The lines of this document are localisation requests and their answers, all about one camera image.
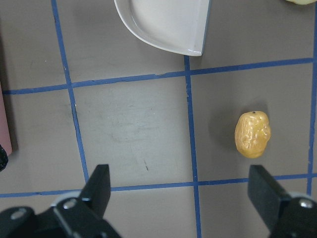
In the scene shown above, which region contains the yellow green sponge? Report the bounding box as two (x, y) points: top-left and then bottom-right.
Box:
(287, 0), (317, 5)

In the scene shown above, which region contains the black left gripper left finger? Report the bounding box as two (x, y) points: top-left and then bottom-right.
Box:
(53, 165), (111, 238)

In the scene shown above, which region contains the yellow toy potato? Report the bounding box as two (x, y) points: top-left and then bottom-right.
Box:
(234, 111), (271, 159)

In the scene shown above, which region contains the pink bin with black bag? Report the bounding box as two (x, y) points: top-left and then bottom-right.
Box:
(0, 37), (13, 172)

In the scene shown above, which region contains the beige plastic dustpan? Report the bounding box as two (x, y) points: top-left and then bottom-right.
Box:
(114, 0), (211, 57)

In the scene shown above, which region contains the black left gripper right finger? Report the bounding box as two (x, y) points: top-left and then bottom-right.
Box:
(248, 165), (317, 238)

